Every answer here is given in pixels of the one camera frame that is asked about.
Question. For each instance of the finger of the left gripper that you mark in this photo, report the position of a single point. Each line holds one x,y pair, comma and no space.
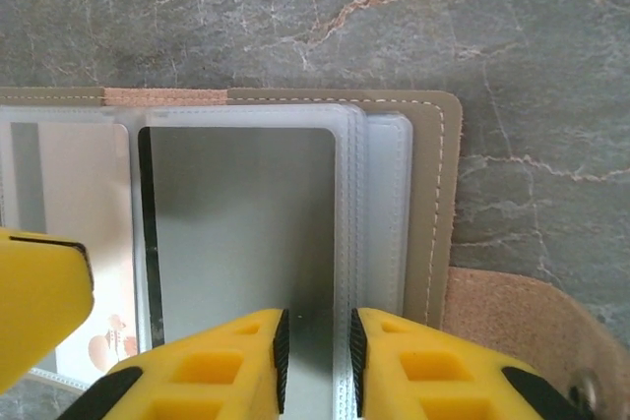
39,292

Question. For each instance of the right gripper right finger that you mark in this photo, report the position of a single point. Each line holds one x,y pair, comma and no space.
433,371

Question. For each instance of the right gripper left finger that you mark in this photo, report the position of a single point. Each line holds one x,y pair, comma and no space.
207,371

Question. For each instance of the silver grey card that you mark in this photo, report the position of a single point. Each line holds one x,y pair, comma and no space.
246,218

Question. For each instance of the taupe leather card holder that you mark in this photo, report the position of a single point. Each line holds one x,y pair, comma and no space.
433,194

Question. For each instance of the white card with magnetic stripe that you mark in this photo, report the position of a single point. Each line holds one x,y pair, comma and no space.
83,184

